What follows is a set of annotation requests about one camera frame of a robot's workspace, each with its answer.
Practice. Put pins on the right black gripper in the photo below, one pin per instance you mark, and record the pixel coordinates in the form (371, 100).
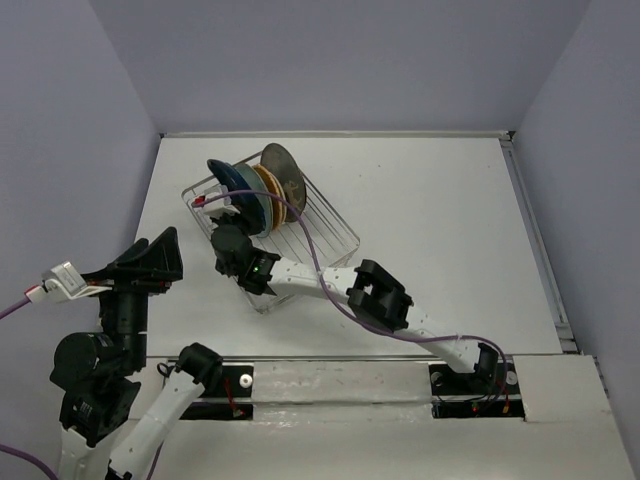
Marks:
(220, 221)

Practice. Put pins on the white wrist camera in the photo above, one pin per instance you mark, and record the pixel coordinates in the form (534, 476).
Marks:
(214, 204)
(63, 283)

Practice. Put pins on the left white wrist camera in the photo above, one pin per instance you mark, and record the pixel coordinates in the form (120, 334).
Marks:
(63, 283)

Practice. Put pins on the dark blue leaf plate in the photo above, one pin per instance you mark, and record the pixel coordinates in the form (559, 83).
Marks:
(248, 204)

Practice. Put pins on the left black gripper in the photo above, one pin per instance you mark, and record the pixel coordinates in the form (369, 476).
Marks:
(159, 261)

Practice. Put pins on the grey reindeer plate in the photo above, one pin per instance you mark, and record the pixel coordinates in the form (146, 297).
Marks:
(280, 162)

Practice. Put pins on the orange woven round plate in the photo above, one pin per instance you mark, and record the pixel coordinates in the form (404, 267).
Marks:
(273, 186)

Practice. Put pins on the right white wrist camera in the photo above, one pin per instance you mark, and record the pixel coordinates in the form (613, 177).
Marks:
(214, 204)

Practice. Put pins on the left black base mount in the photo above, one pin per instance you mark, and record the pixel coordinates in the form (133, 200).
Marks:
(230, 399)

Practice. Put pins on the teal flower plate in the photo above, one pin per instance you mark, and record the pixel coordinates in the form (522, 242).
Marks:
(255, 182)

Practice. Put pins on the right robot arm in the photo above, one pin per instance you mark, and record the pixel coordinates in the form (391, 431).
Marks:
(369, 295)

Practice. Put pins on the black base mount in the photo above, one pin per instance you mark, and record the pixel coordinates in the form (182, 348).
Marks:
(230, 399)
(454, 396)

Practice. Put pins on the metal wire dish rack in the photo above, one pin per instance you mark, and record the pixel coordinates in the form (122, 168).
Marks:
(320, 225)

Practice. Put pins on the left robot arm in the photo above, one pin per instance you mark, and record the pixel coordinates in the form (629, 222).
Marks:
(94, 369)

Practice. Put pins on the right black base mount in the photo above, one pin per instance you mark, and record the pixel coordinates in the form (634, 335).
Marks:
(454, 396)

